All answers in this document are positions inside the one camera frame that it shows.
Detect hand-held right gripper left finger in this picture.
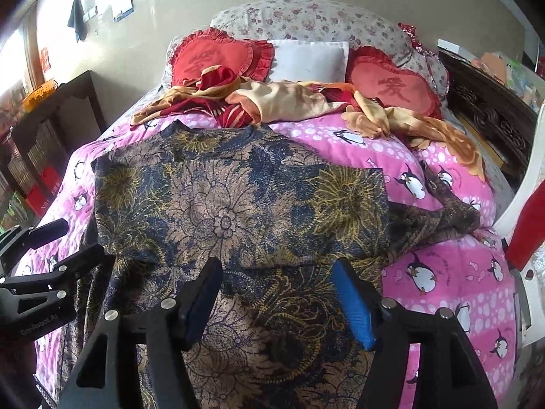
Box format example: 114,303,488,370
45,257,224,409

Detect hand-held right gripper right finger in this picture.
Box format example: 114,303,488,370
331,259,499,409

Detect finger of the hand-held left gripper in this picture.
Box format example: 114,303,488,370
0,245,106,304
0,218,70,273

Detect brown floral patterned shirt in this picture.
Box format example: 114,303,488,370
74,121,390,409

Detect person's left forearm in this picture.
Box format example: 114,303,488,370
0,333,41,409

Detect red box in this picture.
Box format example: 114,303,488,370
26,166,60,216

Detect pink penguin print blanket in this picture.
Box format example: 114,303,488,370
13,113,522,409

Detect brown floral patterned pants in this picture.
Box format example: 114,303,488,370
383,160,483,261

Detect dark wooden bookshelf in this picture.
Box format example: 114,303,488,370
0,70,107,231

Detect orange plastic basket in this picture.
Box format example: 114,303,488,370
21,79,58,109

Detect red cloth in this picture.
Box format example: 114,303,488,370
506,194,545,271

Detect white plastic chair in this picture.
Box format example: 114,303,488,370
492,102,545,346

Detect dark hanging cloth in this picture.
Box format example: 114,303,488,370
67,0,88,43

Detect red heart-shaped cushion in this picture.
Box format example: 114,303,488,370
346,46,443,120
170,28,275,88

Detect dark carved wooden cabinet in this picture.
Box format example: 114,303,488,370
438,49,539,171

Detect white pillow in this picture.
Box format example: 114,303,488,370
267,39,351,84

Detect floral print pillow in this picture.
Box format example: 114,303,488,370
162,0,450,94

